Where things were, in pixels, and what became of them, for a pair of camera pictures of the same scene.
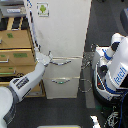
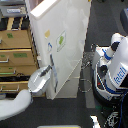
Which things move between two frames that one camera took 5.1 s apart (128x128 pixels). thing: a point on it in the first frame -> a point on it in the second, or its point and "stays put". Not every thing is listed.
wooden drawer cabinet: (17, 51) stays put
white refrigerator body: (61, 28) stays put
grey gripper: (43, 58) -> (39, 80)
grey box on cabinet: (13, 8) stays put
